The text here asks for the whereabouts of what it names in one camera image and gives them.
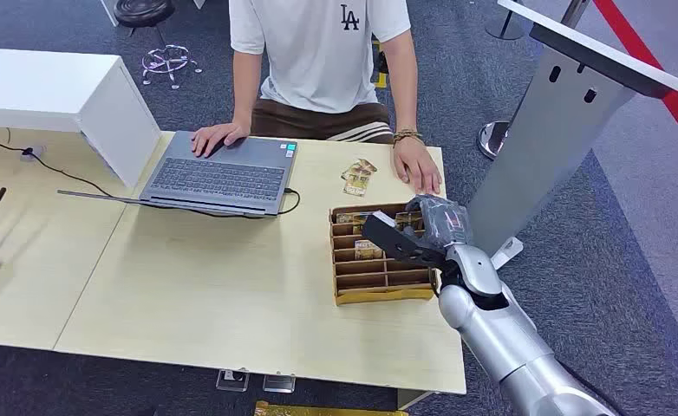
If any yellow black object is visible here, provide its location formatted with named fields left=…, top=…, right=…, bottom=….
left=370, top=38, right=390, bottom=90

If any black stool with chrome base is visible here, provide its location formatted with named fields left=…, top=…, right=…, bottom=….
left=113, top=0, right=204, bottom=91

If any red barrier belt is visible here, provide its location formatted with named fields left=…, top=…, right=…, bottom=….
left=593, top=0, right=678, bottom=164

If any grey laptop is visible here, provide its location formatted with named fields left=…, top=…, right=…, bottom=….
left=57, top=130, right=299, bottom=220

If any chrome stanchion base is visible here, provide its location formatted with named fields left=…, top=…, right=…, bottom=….
left=476, top=120, right=512, bottom=161

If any clear table clamp bracket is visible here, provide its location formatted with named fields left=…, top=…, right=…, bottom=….
left=262, top=372, right=297, bottom=395
left=216, top=368, right=251, bottom=393

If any gold foil sheet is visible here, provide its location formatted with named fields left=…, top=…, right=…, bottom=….
left=253, top=400, right=410, bottom=416

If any black power cable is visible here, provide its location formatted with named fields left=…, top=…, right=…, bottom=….
left=0, top=136, right=303, bottom=218

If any person's left hand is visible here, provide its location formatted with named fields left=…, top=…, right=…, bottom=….
left=391, top=137, right=444, bottom=197

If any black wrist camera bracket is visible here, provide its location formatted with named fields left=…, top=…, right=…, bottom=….
left=361, top=211, right=450, bottom=270

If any white desk shelf box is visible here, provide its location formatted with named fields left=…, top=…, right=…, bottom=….
left=0, top=47, right=163, bottom=191

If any white board with dark underside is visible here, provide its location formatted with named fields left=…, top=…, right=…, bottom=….
left=497, top=0, right=678, bottom=107

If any silver panel stand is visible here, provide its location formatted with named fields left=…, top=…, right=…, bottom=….
left=467, top=44, right=639, bottom=257

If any person's right hand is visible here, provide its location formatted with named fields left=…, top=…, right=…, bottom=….
left=190, top=121, right=251, bottom=159

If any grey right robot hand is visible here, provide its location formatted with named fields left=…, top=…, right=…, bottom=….
left=405, top=193, right=473, bottom=252

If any cardboard card organizer box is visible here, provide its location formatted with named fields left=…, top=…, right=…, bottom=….
left=329, top=202, right=441, bottom=307

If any beaded bracelet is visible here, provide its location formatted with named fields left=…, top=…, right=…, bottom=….
left=391, top=129, right=426, bottom=148

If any person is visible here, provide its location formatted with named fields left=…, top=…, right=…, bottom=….
left=228, top=0, right=413, bottom=145

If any white stand foot bracket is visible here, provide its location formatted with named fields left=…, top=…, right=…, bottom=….
left=490, top=236, right=525, bottom=271

